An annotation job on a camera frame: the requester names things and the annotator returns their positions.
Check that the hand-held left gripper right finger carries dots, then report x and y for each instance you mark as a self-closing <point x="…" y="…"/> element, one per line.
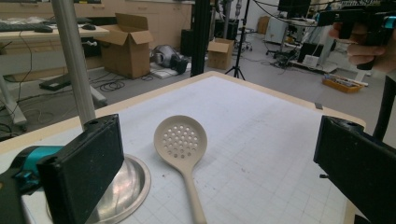
<point x="358" y="161"/>

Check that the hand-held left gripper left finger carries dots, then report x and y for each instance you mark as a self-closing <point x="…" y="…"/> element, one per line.
<point x="84" y="161"/>

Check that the beige slotted spoon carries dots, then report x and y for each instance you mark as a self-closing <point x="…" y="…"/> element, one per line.
<point x="188" y="174"/>

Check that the orange tray of tools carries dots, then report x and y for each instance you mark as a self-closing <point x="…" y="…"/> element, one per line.
<point x="342" y="84"/>

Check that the grey tape piece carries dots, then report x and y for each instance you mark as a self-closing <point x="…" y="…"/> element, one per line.
<point x="318" y="106"/>

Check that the flat black device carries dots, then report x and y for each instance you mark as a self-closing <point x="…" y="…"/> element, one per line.
<point x="55" y="82"/>

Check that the black tripod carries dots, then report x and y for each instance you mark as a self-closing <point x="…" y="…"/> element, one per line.
<point x="240" y="40"/>

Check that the metal stand with round base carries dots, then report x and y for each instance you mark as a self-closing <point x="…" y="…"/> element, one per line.
<point x="74" y="62"/>

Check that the white grid mat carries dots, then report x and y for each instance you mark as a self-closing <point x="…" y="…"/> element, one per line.
<point x="255" y="140"/>

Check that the small cardboard box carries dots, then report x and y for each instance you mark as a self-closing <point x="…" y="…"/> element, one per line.
<point x="220" y="53"/>

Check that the white foam board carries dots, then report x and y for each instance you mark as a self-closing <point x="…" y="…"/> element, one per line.
<point x="163" y="73"/>

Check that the large open cardboard box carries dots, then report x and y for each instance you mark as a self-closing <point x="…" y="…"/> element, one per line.
<point x="124" y="46"/>

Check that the silver grey appliance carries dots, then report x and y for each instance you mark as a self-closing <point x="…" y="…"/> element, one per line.
<point x="165" y="56"/>

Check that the black computer mouse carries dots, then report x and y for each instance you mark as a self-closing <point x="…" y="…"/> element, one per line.
<point x="89" y="27"/>

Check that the black keyboard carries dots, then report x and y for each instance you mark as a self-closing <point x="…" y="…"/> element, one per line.
<point x="15" y="27"/>

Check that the black post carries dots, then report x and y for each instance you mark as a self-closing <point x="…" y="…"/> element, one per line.
<point x="386" y="105"/>

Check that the black frame column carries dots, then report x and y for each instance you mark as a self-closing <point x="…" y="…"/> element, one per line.
<point x="200" y="37"/>

